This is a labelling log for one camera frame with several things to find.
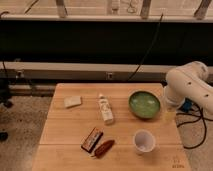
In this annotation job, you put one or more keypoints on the reddish brown sausage toy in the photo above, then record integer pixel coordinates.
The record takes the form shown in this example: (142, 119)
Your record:
(103, 148)

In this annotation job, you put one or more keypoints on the blue box on floor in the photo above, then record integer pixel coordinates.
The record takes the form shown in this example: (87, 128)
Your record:
(186, 105)

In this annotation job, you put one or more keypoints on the white ceramic cup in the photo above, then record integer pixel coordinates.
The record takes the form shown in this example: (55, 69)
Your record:
(143, 141)

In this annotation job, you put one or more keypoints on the white sponge block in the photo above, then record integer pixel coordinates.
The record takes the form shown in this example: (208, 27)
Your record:
(72, 101)

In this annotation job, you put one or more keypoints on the white plastic bottle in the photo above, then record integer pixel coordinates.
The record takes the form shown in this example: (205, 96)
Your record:
(105, 110)

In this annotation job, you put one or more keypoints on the brown candy bar box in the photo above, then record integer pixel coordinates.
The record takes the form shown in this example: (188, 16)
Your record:
(91, 140)

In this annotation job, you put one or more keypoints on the black chair base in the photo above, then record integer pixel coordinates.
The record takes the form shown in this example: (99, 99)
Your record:
(5, 104)

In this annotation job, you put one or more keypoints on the green ceramic bowl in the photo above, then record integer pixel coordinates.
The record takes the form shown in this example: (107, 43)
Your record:
(144, 105)

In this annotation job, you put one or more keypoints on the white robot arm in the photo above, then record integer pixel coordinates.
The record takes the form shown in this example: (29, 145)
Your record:
(189, 81)

